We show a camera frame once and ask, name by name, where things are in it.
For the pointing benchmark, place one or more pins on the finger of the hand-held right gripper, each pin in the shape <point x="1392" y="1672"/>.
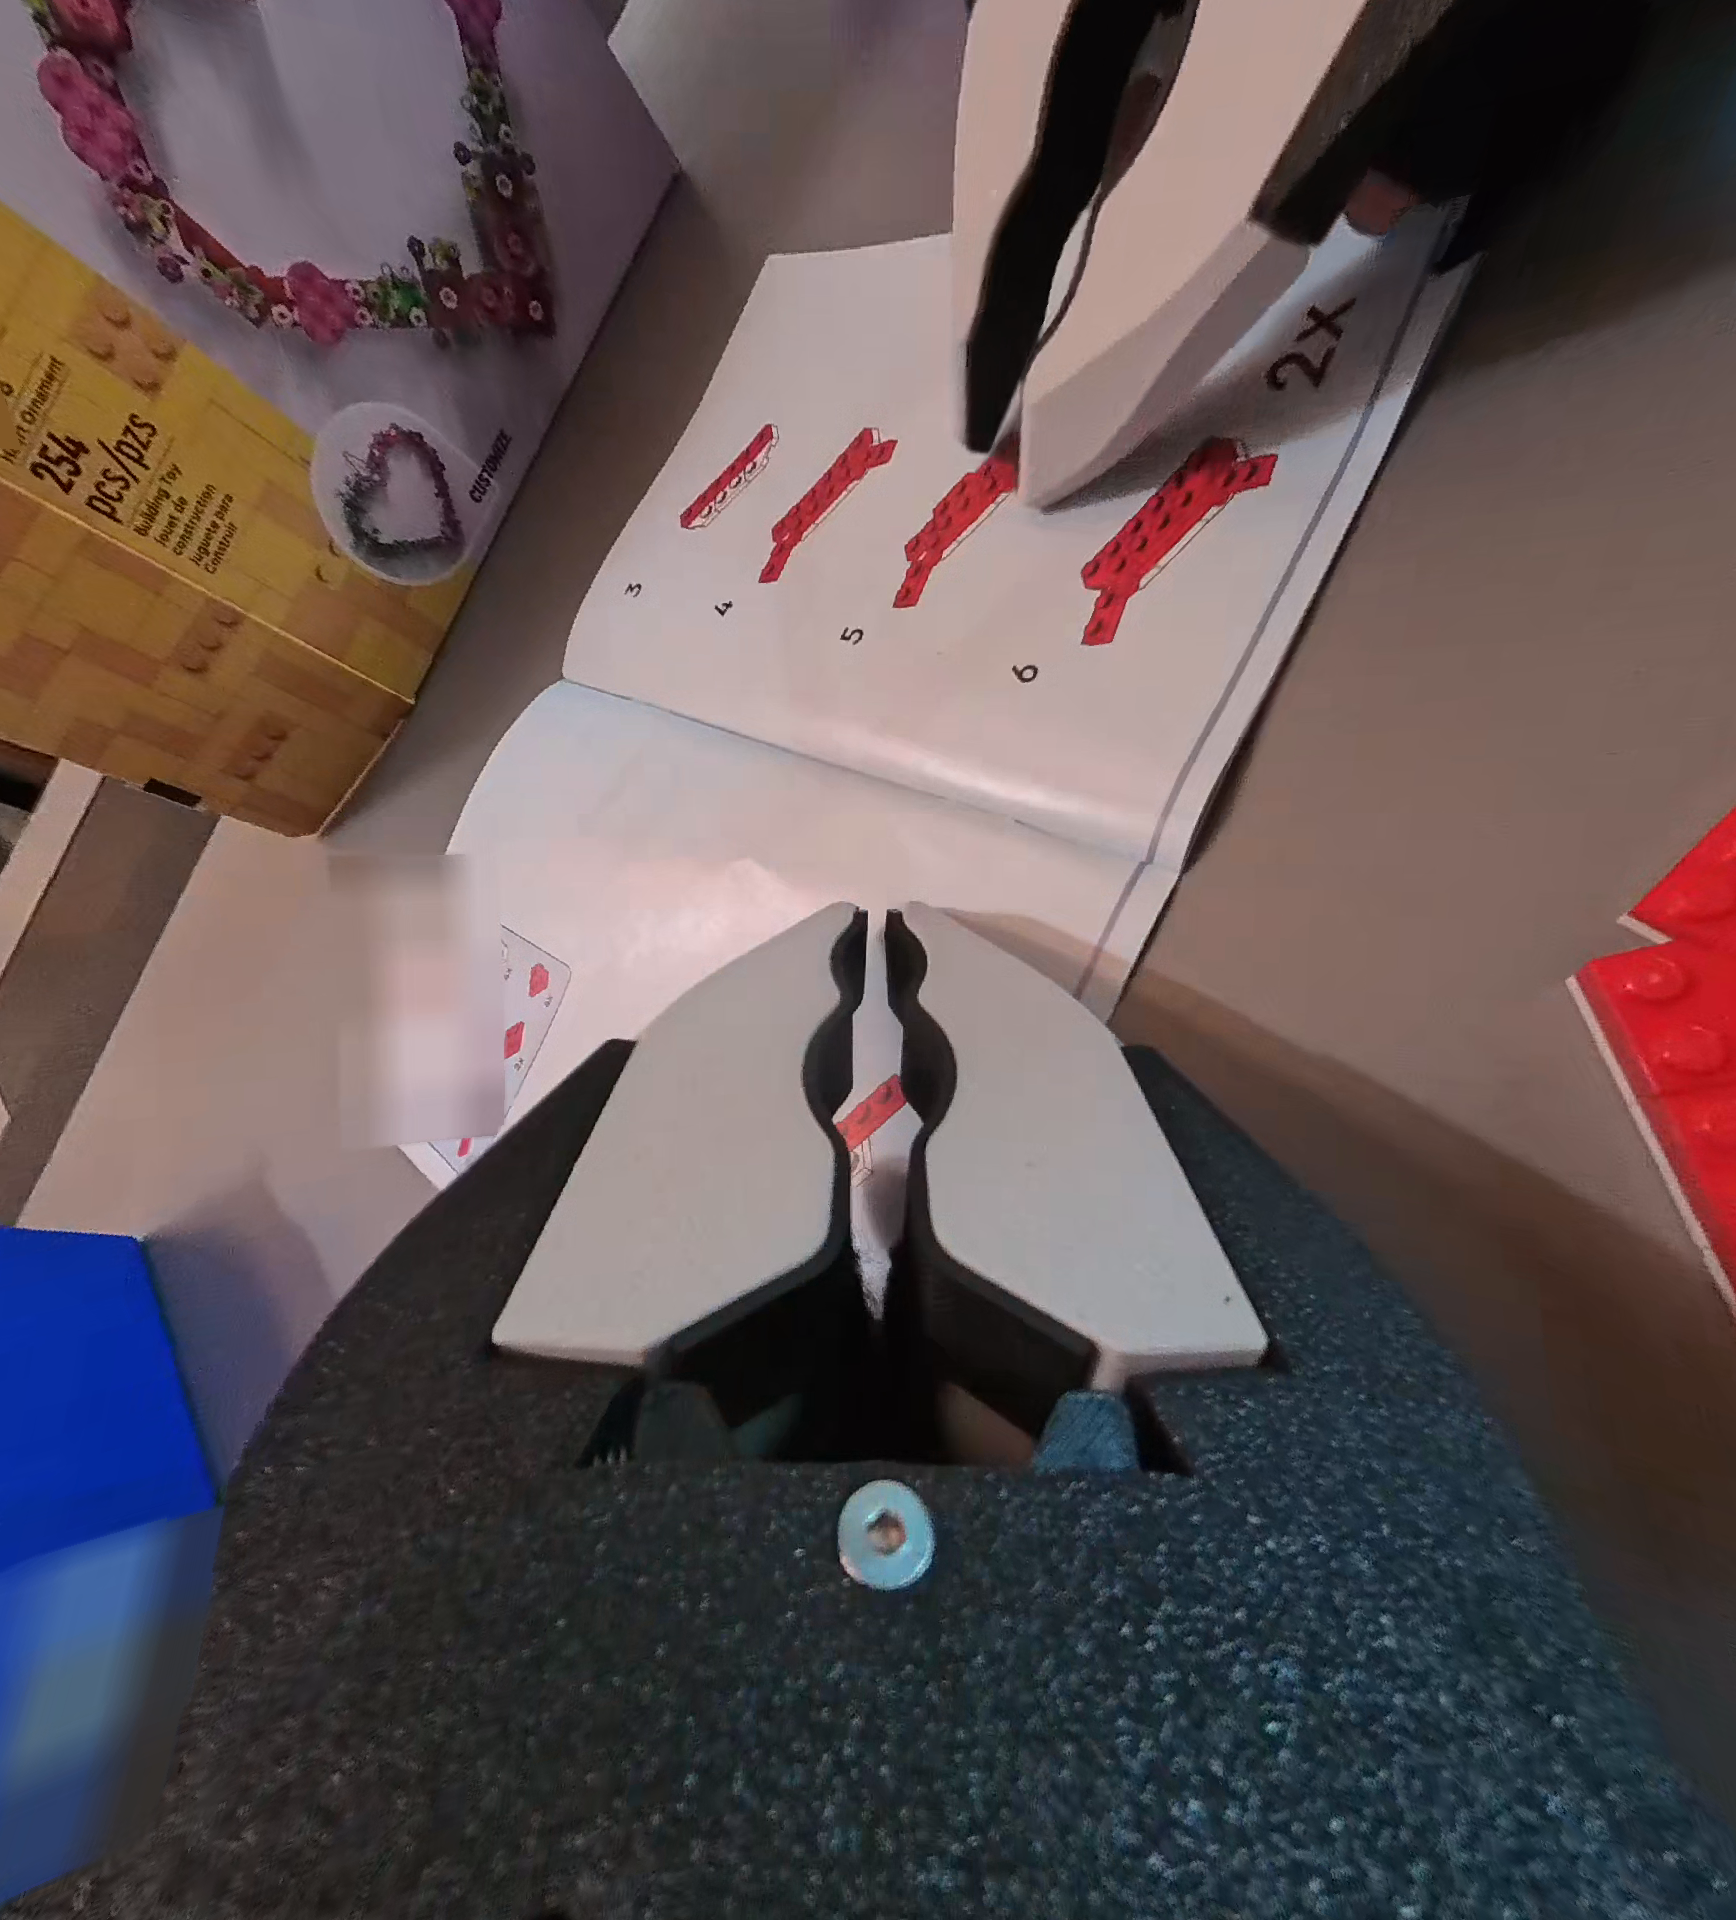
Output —
<point x="984" y="227"/>
<point x="1198" y="227"/>

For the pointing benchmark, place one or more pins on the yellow and lilac toy box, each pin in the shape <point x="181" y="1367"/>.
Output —
<point x="209" y="525"/>

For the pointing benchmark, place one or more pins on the white panel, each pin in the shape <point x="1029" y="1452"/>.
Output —
<point x="87" y="1051"/>

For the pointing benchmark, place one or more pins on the person's right hand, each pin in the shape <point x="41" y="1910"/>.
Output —
<point x="1377" y="202"/>

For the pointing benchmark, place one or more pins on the blue plastic bin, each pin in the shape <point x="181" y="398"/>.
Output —
<point x="29" y="1381"/>

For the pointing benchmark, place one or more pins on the white instruction booklet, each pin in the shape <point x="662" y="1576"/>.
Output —
<point x="958" y="721"/>

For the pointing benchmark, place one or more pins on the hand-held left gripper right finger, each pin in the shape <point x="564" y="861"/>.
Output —
<point x="1062" y="1201"/>

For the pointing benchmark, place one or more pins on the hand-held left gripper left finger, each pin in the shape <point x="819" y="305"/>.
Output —
<point x="689" y="1185"/>

